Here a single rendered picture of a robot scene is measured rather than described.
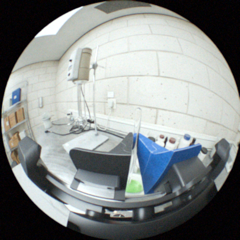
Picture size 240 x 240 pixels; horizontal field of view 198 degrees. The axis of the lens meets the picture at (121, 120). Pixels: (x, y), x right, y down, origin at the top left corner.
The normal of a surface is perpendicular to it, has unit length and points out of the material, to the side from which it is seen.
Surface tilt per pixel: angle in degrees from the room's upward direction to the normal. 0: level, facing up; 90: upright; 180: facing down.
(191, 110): 90
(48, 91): 90
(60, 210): 0
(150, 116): 90
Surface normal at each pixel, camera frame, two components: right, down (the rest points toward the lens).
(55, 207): 0.02, -0.95
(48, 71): 0.87, 0.18
